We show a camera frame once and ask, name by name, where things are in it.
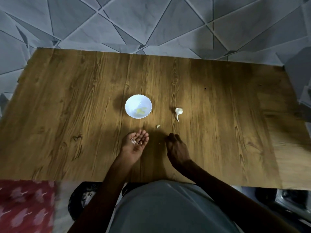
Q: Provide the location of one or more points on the person's gray garment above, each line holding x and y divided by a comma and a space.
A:
170, 211

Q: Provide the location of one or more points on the person's left thumb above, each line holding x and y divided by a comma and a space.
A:
125, 141

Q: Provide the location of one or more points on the person's left forearm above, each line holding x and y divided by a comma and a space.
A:
107, 191

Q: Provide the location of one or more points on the red patterned cloth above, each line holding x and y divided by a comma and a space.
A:
25, 207

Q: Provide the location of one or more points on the garlic skin pieces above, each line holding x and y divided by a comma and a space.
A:
134, 141

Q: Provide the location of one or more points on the shiny metal vessel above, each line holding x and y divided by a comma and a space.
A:
289, 203

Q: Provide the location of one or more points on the person's right forearm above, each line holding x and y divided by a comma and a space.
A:
226, 198

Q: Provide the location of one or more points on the peeled garlic cloves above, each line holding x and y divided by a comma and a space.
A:
141, 110

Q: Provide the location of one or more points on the black bin bag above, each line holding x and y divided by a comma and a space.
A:
81, 200

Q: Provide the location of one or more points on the person's right fingers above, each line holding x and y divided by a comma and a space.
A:
172, 139

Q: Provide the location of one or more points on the person's right hand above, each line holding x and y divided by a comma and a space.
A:
177, 151

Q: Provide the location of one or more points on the person's left hand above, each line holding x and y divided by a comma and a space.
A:
132, 149

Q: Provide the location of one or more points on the white bowl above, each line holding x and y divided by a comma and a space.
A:
138, 106

